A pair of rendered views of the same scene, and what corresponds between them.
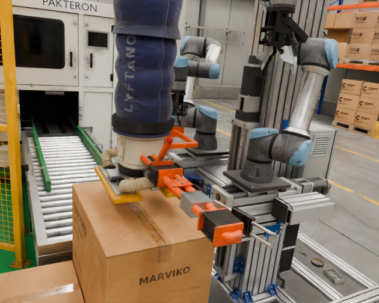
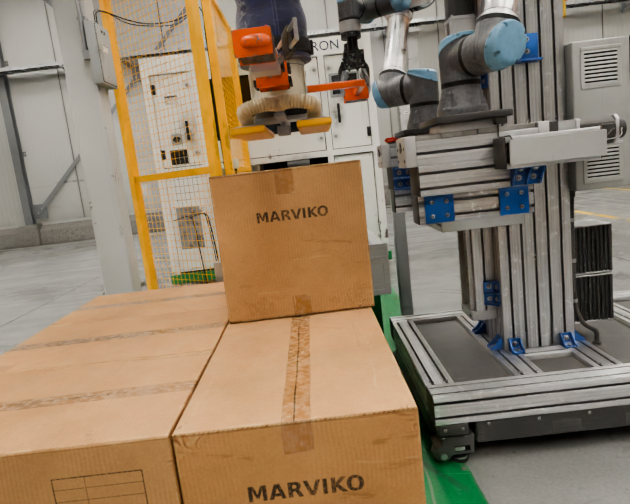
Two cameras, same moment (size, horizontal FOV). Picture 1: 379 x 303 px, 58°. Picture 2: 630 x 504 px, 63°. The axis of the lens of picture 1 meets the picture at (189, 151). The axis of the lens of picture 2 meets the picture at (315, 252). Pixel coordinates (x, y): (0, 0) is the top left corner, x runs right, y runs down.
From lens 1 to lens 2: 93 cm
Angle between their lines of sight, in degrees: 29
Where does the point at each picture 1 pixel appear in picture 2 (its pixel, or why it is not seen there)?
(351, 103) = not seen: outside the picture
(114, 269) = (220, 195)
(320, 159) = (607, 91)
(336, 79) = not seen: outside the picture
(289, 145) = (479, 35)
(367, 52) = not seen: outside the picture
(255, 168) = (450, 95)
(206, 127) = (419, 94)
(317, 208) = (564, 136)
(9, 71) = (204, 99)
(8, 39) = (199, 63)
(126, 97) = (240, 16)
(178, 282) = (314, 228)
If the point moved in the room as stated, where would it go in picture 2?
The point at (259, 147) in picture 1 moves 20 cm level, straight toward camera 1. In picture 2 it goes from (448, 61) to (414, 55)
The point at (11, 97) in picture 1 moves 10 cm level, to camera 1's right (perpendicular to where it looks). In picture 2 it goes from (208, 129) to (223, 126)
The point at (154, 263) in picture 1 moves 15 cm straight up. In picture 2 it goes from (272, 193) to (264, 135)
